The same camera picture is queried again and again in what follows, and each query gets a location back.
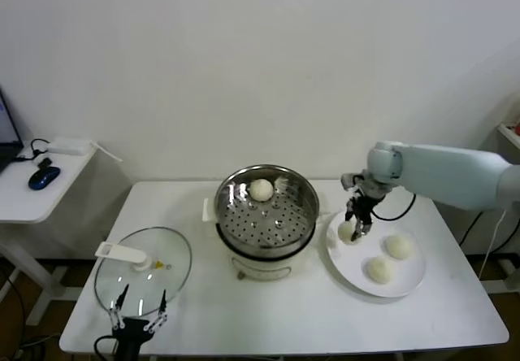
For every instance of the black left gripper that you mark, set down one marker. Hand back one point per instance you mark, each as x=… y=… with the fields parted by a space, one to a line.
x=132 y=328

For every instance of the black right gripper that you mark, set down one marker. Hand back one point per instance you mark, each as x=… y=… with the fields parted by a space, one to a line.
x=363 y=208

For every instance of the white steamed baozi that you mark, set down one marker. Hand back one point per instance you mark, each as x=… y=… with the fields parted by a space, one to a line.
x=344 y=231
x=380 y=270
x=261 y=189
x=399 y=247

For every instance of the blue computer mouse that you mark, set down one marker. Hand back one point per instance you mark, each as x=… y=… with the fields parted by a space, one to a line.
x=44 y=177

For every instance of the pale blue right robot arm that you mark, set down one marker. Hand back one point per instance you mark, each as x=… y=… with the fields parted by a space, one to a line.
x=447 y=174

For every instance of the stainless steel steamer basket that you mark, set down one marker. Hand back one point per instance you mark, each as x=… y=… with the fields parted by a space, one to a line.
x=266 y=218

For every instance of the white round plate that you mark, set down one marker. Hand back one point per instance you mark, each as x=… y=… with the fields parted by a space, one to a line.
x=406 y=279

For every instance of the white electric cooker pot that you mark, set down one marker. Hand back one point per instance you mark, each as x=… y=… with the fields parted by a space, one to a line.
x=264 y=269

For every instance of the white side desk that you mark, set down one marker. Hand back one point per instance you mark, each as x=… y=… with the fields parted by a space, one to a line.
x=40 y=202

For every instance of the white plastic stick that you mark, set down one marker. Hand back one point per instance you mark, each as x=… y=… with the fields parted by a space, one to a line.
x=105 y=152

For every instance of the small black plug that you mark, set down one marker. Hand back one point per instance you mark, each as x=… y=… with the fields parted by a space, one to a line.
x=45 y=162

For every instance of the white rectangular box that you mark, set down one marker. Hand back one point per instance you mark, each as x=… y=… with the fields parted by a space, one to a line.
x=68 y=146

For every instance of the white shelf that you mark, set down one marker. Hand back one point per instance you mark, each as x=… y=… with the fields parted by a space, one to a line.
x=510 y=135

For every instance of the red object on shelf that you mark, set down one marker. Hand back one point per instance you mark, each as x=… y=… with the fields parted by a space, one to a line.
x=517 y=129

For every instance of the black laptop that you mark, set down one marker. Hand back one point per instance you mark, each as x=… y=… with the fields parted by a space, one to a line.
x=7 y=133

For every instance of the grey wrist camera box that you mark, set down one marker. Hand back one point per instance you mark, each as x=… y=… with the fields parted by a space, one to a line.
x=351 y=182

